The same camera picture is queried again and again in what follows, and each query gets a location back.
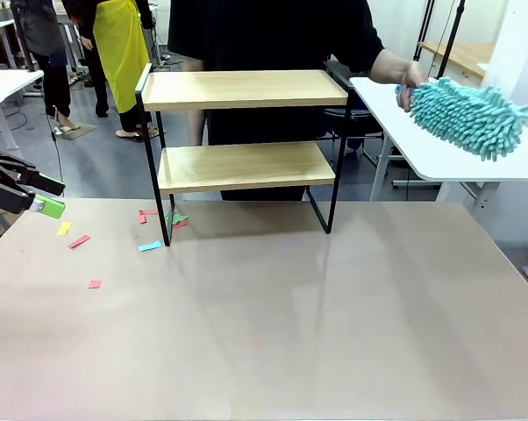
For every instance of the person's left hand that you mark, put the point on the person's left hand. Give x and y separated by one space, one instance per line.
411 79

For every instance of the white side table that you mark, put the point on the white side table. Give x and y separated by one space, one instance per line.
408 140

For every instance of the black stand pole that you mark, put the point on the black stand pole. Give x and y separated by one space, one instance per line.
451 35

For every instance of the teal microfiber duster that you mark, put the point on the teal microfiber duster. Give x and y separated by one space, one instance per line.
465 118

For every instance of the wooden background desk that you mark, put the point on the wooden background desk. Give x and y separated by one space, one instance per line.
465 54

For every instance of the person's right forearm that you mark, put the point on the person's right forearm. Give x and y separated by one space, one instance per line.
195 129

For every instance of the blue paper scrap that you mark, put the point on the blue paper scrap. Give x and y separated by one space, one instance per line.
150 246

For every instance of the olive floor mat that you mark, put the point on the olive floor mat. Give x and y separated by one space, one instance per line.
82 131

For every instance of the person in dark grey clothes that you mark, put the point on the person in dark grey clothes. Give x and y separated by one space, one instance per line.
49 26

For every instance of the yellow paper scrap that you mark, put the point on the yellow paper scrap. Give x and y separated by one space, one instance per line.
64 229

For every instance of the long red paper strip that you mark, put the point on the long red paper strip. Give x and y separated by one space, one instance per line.
149 212

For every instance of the person's left forearm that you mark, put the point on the person's left forearm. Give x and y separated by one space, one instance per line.
389 68

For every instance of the black office chair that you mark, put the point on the black office chair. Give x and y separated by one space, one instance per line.
356 115

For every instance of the black tripod legs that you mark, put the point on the black tripod legs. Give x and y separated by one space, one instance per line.
423 39

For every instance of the person in yellow apron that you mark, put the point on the person in yellow apron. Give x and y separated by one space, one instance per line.
119 52

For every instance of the white desk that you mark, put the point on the white desk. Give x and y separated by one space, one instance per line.
5 87

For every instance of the person in black shirt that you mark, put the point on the person in black shirt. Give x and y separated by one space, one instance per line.
268 35

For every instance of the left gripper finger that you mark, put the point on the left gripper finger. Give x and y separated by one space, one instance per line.
27 177
9 197

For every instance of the wide red paper strip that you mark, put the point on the wide red paper strip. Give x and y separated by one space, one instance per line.
79 241

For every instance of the small red paper scrap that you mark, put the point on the small red paper scrap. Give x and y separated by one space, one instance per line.
94 283

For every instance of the two-tier wooden shelf black frame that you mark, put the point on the two-tier wooden shelf black frame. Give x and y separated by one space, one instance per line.
246 102

